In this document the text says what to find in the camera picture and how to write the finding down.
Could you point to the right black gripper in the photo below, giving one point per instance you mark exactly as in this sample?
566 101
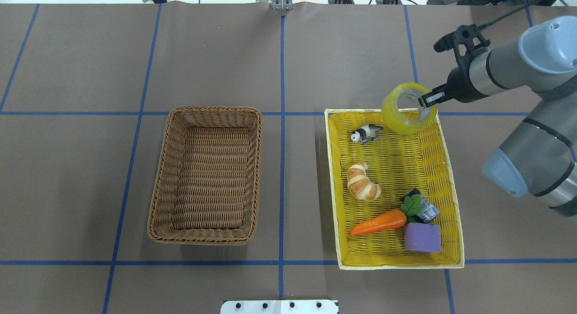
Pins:
459 86

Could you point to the yellow clear tape roll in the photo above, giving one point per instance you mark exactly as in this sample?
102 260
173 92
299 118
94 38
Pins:
402 112

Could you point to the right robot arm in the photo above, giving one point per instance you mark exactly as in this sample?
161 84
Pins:
534 157

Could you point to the yellow wicker basket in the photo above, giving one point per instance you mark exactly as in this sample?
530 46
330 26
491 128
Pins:
398 163

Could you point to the brown wicker basket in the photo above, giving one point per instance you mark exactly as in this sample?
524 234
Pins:
206 189

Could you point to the toy panda figure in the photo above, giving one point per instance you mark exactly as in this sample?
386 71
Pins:
366 132

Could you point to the small blue white packet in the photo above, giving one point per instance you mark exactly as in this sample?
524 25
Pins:
428 210

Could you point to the toy croissant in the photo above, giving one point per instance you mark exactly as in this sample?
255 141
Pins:
360 185

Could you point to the toy orange carrot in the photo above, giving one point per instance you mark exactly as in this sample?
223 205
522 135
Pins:
395 218

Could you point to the purple foam block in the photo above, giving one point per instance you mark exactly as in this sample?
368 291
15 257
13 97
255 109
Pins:
421 237

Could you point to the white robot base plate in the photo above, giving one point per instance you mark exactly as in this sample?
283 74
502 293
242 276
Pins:
322 306

